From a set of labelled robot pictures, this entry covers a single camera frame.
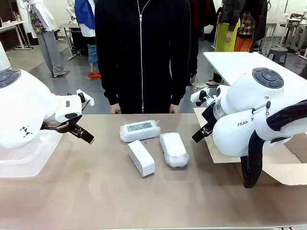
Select person's right forearm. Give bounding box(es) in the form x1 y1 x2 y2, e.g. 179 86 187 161
102 71 119 106

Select white side table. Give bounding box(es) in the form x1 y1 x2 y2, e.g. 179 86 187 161
203 51 307 87

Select clear plastic bin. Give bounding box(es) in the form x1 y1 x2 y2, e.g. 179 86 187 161
0 130 64 179

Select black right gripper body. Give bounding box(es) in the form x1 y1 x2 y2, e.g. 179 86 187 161
201 105 216 127

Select white desk with metal legs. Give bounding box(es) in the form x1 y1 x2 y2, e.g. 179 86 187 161
0 20 34 51

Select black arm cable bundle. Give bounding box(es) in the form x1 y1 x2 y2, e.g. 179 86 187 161
241 100 307 189

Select person's left forearm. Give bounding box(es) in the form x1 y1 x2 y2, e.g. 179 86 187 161
170 71 190 106

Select bubble-wrapped clock plain white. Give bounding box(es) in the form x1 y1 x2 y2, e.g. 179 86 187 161
159 131 190 168

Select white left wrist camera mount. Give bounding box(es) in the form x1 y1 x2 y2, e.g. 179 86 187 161
76 89 95 107

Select white workstation with machines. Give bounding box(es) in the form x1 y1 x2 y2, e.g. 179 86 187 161
275 8 307 55

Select mannequin with blue jacket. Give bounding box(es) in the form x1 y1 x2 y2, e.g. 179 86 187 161
74 0 101 72

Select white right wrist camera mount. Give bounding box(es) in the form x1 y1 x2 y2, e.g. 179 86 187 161
190 87 218 107

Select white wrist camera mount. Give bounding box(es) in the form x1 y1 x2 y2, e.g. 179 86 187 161
76 89 95 107
190 87 218 107

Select bubble-wrapped clock grey display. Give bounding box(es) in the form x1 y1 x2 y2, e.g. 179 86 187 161
119 119 161 144

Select mannequin with yellow apron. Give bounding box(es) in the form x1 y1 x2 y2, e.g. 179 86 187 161
206 0 242 87

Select person in black jacket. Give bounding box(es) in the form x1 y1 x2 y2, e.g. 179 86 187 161
94 0 200 115

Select mannequin with orange trousers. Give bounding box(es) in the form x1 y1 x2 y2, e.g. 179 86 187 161
234 11 256 53

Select unwrapped white clock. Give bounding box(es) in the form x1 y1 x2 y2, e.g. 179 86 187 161
127 139 156 177

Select person's right hand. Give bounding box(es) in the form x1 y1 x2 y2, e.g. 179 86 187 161
109 103 122 115

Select grey plastic stool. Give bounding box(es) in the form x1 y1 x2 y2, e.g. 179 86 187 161
267 47 288 64

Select grey workshop table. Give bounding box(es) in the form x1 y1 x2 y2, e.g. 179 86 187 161
59 23 82 60

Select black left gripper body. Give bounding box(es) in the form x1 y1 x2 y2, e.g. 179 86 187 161
41 117 81 134

